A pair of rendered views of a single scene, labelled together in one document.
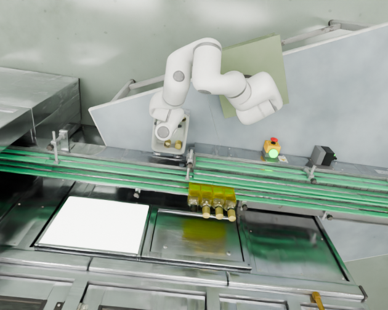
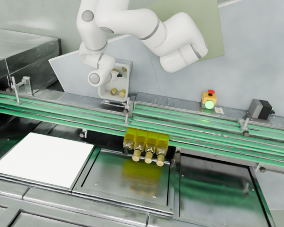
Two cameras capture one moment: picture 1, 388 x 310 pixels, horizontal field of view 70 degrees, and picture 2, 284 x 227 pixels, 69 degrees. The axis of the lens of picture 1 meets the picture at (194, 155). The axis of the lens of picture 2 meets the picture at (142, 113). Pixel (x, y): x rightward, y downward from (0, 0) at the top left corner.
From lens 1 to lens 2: 0.35 m
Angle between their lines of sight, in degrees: 9
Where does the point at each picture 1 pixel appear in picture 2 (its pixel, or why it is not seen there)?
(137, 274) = (64, 207)
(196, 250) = (124, 190)
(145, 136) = not seen: hidden behind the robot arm
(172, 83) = (80, 23)
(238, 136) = (178, 88)
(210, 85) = (108, 20)
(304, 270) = (228, 220)
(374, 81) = not seen: outside the picture
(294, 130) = (231, 83)
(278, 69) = (213, 19)
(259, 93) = (175, 35)
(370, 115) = not seen: outside the picture
